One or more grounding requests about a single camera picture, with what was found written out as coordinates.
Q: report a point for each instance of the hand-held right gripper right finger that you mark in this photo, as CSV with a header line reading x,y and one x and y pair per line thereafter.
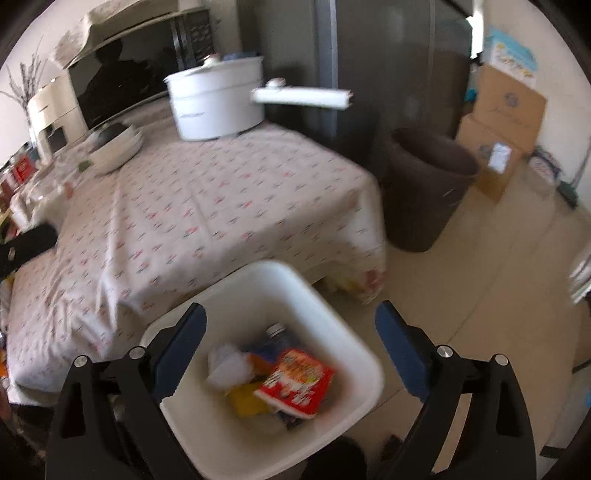
x,y
401,350

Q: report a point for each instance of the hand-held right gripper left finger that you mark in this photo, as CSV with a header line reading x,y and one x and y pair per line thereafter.
x,y
182,350

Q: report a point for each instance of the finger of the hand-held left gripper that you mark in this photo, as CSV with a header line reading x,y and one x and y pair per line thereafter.
x,y
32,244

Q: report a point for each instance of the white tissue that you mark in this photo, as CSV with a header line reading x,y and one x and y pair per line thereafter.
x,y
226,367

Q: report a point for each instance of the small clear plastic bottle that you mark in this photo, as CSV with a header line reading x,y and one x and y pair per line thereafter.
x,y
276,331

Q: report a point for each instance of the red snack packet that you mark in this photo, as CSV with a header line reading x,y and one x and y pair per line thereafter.
x,y
295,378

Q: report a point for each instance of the white plastic bin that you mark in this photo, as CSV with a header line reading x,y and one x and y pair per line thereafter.
x,y
286,295

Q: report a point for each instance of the glass jug with cork lid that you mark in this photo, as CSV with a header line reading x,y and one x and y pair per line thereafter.
x,y
51,180

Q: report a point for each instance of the red food packet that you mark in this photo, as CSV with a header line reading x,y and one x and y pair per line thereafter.
x,y
23,170

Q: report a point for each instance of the yellow packet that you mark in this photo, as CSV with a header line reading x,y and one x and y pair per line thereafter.
x,y
247,399

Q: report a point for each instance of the yellow plastic bag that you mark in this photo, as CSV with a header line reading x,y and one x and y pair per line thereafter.
x,y
355,284

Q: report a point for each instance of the white plate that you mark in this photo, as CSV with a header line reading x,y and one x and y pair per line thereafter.
x,y
115,164
131,147

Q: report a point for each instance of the person's dark shoe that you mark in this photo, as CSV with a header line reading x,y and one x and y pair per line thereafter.
x,y
339,459

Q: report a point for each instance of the cream air fryer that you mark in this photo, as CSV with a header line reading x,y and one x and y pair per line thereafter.
x,y
51,110

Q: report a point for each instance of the dark green squash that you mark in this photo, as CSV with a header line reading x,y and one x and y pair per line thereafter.
x,y
111,133

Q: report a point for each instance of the cherry print tablecloth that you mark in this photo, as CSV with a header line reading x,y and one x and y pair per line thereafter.
x,y
207,207

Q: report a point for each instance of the brown plastic waste bin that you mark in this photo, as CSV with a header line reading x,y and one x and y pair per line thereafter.
x,y
415,203

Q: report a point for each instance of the dried branch decoration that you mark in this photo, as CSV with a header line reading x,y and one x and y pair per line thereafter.
x,y
25,78

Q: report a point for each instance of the black microwave oven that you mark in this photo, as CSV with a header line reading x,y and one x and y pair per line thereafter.
x,y
120,83

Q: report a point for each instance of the small cardboard box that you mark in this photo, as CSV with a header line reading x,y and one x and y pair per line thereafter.
x,y
480,154

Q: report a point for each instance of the white electric cooking pot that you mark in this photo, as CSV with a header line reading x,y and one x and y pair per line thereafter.
x,y
217,106

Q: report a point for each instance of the floral cloth microwave cover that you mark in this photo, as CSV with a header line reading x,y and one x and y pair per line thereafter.
x,y
129,18

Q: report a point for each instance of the large cardboard box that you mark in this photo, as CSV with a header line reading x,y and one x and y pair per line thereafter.
x,y
508,110

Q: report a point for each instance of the grey refrigerator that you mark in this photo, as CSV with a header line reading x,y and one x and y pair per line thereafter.
x,y
383,60

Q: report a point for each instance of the blue and white box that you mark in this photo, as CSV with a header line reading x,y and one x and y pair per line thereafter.
x,y
510,55

